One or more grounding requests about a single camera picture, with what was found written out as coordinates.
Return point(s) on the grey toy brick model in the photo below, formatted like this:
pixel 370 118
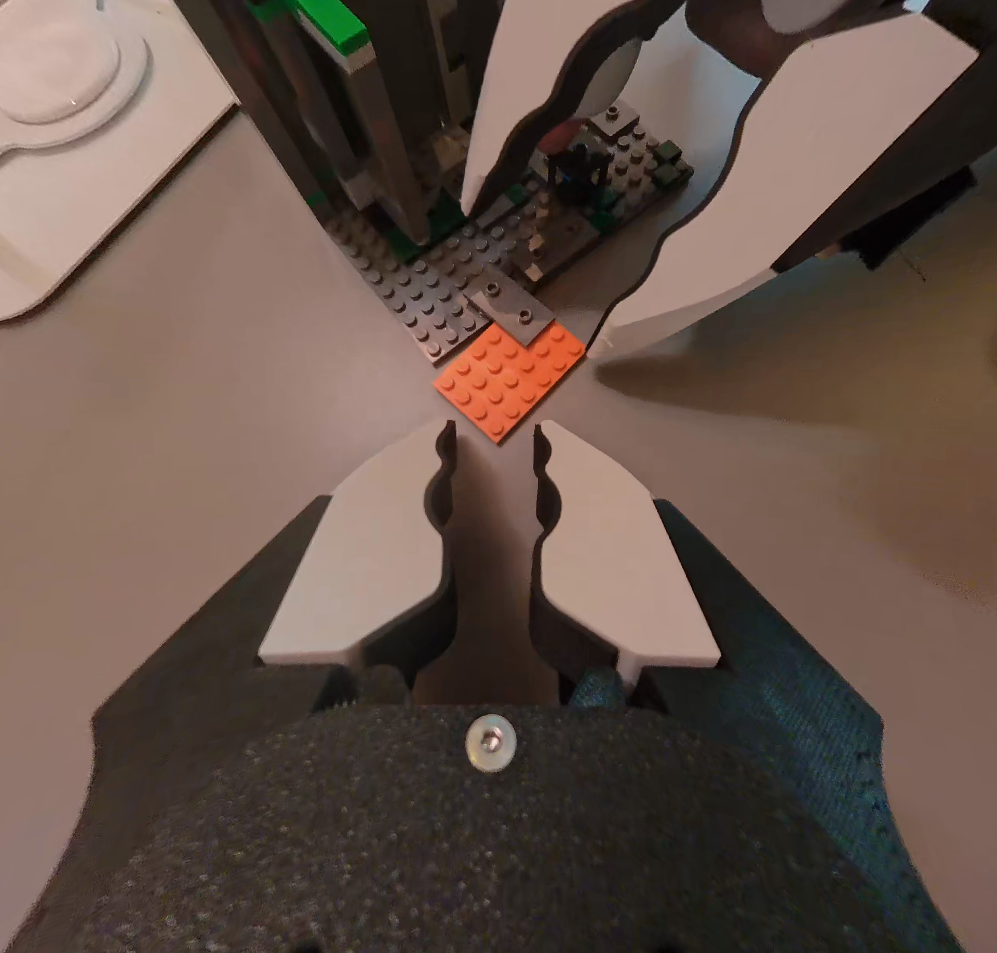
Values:
pixel 420 283

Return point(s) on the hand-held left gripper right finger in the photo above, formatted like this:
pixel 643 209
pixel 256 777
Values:
pixel 615 571

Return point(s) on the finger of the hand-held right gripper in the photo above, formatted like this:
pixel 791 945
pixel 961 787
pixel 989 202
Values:
pixel 537 41
pixel 818 150

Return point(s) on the white moulded tray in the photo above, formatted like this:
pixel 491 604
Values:
pixel 117 166

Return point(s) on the dark grey toy plate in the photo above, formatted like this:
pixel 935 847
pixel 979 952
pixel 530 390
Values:
pixel 510 306

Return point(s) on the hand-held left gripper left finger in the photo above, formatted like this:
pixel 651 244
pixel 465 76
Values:
pixel 366 571

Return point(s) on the black toy figure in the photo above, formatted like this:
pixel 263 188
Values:
pixel 575 170

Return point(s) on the orange toy brick plate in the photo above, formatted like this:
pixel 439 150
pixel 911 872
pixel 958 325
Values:
pixel 506 388

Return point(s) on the grey desk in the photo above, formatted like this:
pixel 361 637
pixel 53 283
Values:
pixel 195 439

